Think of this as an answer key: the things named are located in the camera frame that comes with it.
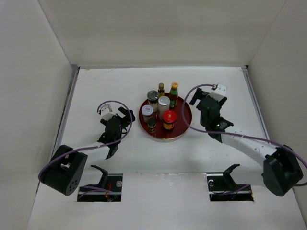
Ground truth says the jar with white red lid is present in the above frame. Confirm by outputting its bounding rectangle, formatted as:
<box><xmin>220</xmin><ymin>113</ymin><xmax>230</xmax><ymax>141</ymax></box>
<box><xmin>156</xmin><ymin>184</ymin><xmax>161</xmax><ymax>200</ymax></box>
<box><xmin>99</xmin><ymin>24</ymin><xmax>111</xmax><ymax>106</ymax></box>
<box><xmin>141</xmin><ymin>105</ymin><xmax>154</xmax><ymax>123</ymax></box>

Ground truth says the yellow cap chili sauce bottle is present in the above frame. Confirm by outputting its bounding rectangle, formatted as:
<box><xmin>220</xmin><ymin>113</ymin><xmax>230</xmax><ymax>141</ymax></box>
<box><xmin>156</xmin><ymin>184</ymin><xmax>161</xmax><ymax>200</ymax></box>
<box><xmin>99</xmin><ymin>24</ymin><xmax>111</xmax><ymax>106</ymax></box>
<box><xmin>168</xmin><ymin>82</ymin><xmax>178</xmax><ymax>108</ymax></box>

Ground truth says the small black cap pepper bottle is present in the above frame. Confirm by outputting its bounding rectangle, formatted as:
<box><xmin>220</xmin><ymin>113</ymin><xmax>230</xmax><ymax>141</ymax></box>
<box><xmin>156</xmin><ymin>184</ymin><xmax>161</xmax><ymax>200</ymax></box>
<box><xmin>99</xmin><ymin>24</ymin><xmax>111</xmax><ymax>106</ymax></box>
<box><xmin>147</xmin><ymin>118</ymin><xmax>156</xmax><ymax>133</ymax></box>

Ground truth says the salt grinder black cap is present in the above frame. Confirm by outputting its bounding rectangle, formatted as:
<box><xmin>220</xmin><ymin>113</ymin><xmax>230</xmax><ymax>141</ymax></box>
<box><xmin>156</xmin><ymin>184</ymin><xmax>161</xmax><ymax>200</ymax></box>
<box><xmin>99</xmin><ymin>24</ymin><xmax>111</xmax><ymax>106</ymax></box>
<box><xmin>147</xmin><ymin>90</ymin><xmax>159</xmax><ymax>112</ymax></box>

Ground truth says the silver lid tall canister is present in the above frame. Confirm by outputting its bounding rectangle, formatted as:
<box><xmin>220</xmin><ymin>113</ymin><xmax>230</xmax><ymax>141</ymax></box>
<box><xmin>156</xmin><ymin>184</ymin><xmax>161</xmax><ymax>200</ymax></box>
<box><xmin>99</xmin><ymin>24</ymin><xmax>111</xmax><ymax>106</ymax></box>
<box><xmin>158</xmin><ymin>96</ymin><xmax>170</xmax><ymax>120</ymax></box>

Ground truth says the red lid sauce jar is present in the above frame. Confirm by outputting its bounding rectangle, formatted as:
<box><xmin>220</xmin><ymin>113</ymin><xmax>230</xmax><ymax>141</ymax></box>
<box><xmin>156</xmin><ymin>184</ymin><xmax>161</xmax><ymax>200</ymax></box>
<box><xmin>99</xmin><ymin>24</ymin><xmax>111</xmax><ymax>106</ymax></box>
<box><xmin>163</xmin><ymin>110</ymin><xmax>177</xmax><ymax>130</ymax></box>

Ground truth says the small yellow label sauce bottle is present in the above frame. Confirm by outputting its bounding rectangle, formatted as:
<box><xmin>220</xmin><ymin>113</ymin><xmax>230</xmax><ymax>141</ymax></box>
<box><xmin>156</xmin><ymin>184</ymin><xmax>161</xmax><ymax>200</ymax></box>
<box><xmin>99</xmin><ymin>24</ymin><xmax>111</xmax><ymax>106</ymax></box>
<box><xmin>158</xmin><ymin>82</ymin><xmax>165</xmax><ymax>98</ymax></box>

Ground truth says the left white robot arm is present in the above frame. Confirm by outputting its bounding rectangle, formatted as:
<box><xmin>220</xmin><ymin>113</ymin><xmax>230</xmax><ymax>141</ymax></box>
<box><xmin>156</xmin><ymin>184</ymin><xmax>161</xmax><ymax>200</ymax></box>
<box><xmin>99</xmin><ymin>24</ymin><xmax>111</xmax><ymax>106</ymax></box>
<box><xmin>38</xmin><ymin>103</ymin><xmax>135</xmax><ymax>196</ymax></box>

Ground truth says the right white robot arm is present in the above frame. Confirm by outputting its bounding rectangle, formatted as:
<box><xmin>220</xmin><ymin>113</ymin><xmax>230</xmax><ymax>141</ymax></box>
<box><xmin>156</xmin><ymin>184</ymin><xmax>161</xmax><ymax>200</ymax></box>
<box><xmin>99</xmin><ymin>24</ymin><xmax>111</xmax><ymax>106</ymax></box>
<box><xmin>189</xmin><ymin>84</ymin><xmax>307</xmax><ymax>196</ymax></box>

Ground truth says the red round tray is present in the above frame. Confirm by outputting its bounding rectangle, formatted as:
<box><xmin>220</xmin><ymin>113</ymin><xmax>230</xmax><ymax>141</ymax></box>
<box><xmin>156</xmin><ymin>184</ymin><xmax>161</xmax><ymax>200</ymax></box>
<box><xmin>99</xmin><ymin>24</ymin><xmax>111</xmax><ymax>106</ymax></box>
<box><xmin>138</xmin><ymin>96</ymin><xmax>189</xmax><ymax>140</ymax></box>

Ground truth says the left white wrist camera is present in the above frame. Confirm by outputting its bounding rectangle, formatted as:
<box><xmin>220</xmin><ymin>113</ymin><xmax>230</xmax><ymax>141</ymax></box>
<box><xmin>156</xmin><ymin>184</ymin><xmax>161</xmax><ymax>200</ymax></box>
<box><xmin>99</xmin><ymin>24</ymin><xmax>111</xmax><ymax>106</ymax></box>
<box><xmin>97</xmin><ymin>103</ymin><xmax>116</xmax><ymax>121</ymax></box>

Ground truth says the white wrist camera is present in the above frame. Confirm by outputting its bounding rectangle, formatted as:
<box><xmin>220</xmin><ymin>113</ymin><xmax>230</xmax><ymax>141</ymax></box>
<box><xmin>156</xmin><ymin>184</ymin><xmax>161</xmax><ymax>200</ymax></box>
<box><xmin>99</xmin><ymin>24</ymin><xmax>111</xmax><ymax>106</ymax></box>
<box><xmin>208</xmin><ymin>84</ymin><xmax>227</xmax><ymax>102</ymax></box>
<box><xmin>97</xmin><ymin>103</ymin><xmax>116</xmax><ymax>121</ymax></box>

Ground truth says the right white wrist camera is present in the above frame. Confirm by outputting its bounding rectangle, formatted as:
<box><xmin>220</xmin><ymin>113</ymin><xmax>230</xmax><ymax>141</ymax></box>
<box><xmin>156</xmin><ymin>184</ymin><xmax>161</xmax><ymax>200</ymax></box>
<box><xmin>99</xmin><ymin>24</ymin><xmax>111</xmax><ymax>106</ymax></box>
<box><xmin>208</xmin><ymin>84</ymin><xmax>227</xmax><ymax>102</ymax></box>

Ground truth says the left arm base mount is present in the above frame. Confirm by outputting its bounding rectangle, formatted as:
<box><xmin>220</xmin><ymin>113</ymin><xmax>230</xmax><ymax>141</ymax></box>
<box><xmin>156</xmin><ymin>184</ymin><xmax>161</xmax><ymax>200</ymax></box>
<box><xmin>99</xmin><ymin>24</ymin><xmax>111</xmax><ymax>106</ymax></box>
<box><xmin>77</xmin><ymin>165</ymin><xmax>123</xmax><ymax>202</ymax></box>

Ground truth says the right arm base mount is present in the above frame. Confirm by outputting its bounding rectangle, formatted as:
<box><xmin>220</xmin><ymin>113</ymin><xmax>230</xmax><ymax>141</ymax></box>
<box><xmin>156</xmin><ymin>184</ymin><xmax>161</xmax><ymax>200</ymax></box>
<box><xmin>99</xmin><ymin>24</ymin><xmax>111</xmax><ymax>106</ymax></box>
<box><xmin>206</xmin><ymin>164</ymin><xmax>254</xmax><ymax>202</ymax></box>

